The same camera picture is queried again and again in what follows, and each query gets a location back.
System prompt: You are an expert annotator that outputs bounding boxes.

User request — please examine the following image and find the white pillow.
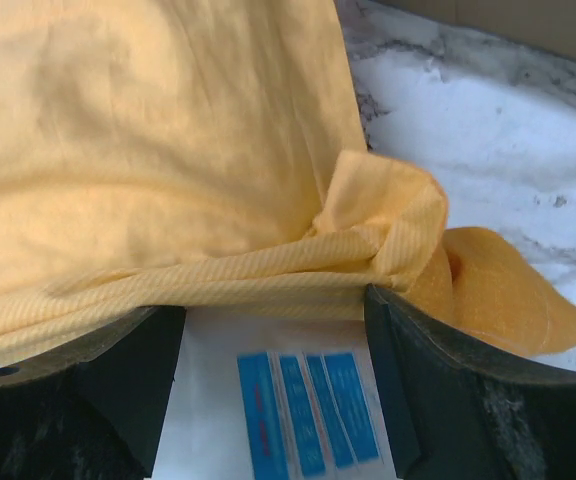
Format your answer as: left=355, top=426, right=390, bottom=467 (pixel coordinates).
left=146, top=310, right=395, bottom=479

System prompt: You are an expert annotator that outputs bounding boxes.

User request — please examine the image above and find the blue white pillow label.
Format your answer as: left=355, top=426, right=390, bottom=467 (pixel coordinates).
left=237, top=351, right=388, bottom=480

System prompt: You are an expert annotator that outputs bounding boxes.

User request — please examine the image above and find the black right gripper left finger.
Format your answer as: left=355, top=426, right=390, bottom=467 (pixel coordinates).
left=0, top=306, right=186, bottom=479

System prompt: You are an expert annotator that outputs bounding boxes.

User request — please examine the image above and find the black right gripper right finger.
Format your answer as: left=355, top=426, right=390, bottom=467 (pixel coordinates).
left=364, top=286, right=576, bottom=479

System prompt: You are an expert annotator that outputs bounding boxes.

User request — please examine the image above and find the orange Mickey Mouse pillowcase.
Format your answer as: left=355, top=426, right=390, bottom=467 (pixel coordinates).
left=0, top=1, right=576, bottom=365

